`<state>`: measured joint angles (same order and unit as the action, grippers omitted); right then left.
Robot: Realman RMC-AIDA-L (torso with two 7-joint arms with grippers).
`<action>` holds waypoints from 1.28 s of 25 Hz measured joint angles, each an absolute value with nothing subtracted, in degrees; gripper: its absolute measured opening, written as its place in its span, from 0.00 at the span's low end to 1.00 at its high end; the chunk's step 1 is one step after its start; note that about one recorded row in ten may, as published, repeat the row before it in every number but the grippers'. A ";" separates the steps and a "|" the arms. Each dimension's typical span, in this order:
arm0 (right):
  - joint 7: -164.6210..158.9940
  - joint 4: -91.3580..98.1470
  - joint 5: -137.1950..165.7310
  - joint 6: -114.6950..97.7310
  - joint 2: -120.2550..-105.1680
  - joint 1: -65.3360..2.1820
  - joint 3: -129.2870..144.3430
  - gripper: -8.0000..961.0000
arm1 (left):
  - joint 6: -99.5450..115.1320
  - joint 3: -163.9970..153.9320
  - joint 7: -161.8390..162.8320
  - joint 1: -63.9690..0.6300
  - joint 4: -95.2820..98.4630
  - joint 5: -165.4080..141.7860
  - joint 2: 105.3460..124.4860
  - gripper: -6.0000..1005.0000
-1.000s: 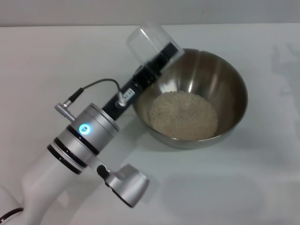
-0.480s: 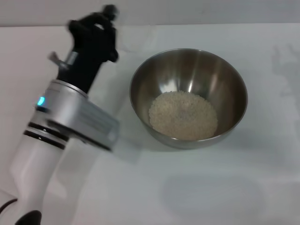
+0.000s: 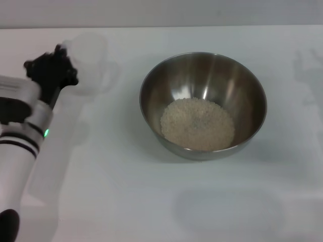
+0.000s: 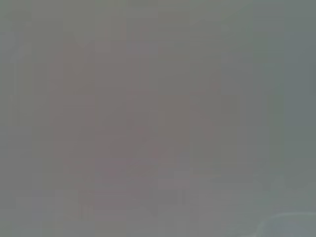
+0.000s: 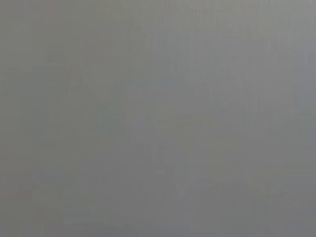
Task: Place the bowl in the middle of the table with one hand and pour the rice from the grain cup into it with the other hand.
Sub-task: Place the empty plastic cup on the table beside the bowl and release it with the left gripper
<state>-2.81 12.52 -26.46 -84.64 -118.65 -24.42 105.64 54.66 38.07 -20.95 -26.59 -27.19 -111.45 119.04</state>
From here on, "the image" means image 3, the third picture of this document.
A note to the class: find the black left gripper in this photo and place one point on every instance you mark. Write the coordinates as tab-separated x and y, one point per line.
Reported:
50	73

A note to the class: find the clear plastic measuring cup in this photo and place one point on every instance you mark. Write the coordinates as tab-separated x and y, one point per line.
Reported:
88	58

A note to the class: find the stainless steel mixing bowl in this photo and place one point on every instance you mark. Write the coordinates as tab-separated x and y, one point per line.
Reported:
202	75

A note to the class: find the white rice grains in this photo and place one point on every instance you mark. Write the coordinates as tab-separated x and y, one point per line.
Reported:
198	126

